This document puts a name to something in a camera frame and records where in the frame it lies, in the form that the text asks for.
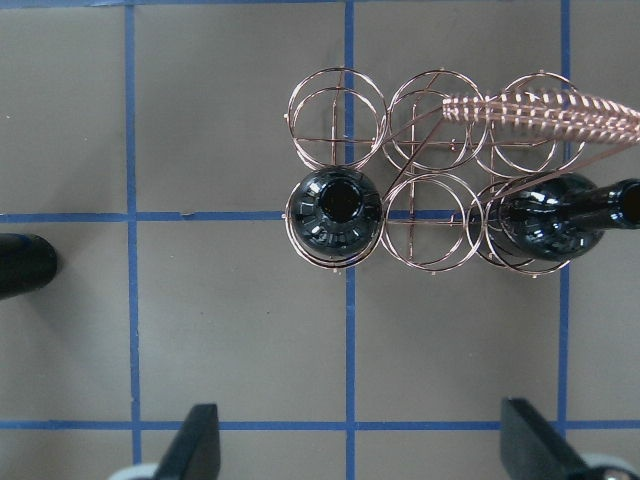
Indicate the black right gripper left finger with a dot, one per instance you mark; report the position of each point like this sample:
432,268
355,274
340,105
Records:
195,452

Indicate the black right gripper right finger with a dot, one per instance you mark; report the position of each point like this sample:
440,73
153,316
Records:
530,448

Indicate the dark glass wine bottle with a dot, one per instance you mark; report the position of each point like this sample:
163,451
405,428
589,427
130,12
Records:
28,263

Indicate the dark wine bottle in basket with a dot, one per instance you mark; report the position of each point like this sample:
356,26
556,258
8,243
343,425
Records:
333,217

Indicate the copper wire wine basket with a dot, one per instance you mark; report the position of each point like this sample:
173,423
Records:
440,152

